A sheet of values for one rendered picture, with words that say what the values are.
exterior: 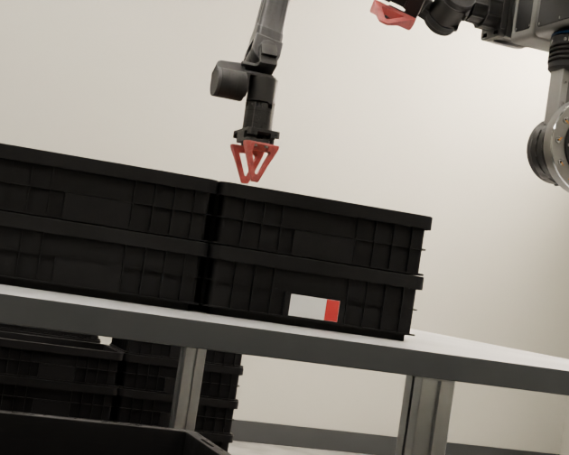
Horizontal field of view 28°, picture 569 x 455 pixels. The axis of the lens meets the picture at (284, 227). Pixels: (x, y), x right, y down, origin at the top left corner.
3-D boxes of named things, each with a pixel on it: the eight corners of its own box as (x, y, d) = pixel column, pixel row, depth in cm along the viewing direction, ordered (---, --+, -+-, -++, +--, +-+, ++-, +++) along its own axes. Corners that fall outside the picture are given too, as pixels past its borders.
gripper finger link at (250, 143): (240, 178, 212) (247, 128, 213) (229, 180, 219) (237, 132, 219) (275, 184, 214) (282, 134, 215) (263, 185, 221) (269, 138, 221)
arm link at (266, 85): (283, 74, 218) (274, 78, 223) (249, 67, 215) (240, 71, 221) (278, 109, 217) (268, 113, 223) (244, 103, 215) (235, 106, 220)
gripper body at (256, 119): (247, 135, 213) (252, 97, 213) (231, 140, 222) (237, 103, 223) (279, 142, 215) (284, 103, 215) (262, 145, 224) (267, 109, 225)
